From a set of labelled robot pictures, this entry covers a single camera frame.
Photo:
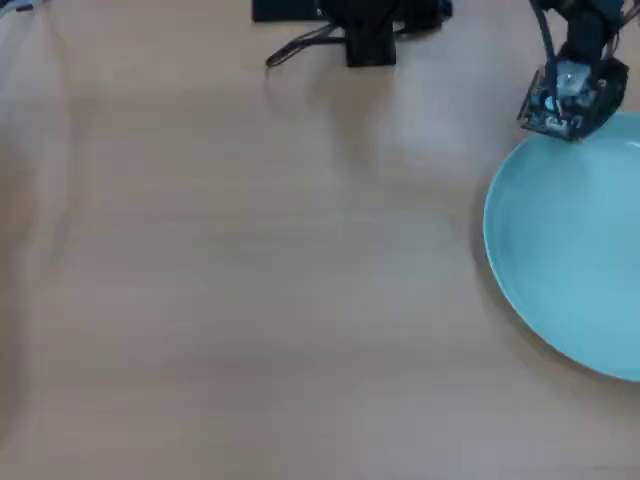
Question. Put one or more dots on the clear-cased gripper camera board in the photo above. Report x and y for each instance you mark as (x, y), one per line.
(557, 102)

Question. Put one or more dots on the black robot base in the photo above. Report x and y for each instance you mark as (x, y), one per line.
(310, 10)

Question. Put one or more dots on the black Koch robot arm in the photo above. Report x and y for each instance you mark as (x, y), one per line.
(600, 10)

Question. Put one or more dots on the black table clamp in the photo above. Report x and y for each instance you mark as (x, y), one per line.
(371, 47)

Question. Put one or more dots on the light blue plate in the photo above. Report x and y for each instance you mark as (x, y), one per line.
(575, 250)

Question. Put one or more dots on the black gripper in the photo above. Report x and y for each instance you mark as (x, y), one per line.
(587, 37)

